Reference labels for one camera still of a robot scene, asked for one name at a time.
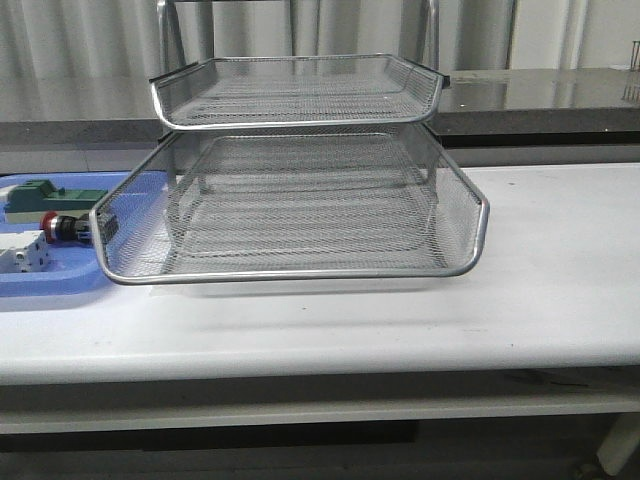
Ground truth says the red emergency stop button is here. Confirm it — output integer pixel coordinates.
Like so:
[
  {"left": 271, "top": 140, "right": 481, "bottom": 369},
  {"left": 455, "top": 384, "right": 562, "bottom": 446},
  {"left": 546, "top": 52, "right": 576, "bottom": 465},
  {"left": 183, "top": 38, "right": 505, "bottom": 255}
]
[{"left": 39, "top": 211, "right": 99, "bottom": 245}]

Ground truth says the white circuit breaker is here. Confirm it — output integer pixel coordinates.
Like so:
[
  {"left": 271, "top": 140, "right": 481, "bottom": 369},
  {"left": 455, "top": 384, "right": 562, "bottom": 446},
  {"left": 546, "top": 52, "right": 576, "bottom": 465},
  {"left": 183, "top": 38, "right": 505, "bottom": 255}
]
[{"left": 0, "top": 230, "right": 51, "bottom": 274}]

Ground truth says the green electrical switch module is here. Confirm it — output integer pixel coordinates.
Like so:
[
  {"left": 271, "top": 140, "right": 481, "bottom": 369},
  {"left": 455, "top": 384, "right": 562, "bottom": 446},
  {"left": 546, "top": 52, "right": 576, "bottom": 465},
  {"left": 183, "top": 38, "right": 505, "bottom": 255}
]
[{"left": 4, "top": 179, "right": 107, "bottom": 224}]

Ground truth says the grey stone counter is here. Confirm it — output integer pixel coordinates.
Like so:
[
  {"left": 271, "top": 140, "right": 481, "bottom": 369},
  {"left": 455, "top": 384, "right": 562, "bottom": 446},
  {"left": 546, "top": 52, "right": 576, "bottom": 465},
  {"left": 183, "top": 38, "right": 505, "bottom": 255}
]
[{"left": 1, "top": 69, "right": 639, "bottom": 148}]

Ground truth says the blue plastic tray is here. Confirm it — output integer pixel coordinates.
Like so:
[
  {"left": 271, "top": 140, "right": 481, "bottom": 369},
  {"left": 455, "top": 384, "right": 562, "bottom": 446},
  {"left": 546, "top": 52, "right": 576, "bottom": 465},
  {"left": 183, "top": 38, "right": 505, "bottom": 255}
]
[{"left": 0, "top": 171, "right": 170, "bottom": 298}]

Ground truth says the white table leg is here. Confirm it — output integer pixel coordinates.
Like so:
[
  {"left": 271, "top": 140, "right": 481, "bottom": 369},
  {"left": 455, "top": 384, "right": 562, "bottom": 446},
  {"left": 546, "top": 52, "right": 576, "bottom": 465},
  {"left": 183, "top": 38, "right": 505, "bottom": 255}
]
[{"left": 596, "top": 413, "right": 640, "bottom": 476}]

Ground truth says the silver metal rack frame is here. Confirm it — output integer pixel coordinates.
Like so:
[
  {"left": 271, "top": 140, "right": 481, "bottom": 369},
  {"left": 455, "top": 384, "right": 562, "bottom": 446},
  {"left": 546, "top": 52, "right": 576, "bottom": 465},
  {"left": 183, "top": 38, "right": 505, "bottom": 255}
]
[{"left": 158, "top": 1, "right": 438, "bottom": 209}]

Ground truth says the silver mesh tray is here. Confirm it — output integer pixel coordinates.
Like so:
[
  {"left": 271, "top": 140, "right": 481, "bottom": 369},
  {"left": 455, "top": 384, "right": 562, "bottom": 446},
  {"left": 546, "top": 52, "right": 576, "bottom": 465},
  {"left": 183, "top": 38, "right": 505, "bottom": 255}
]
[
  {"left": 165, "top": 192, "right": 433, "bottom": 258},
  {"left": 90, "top": 124, "right": 490, "bottom": 285},
  {"left": 150, "top": 54, "right": 450, "bottom": 131}
]

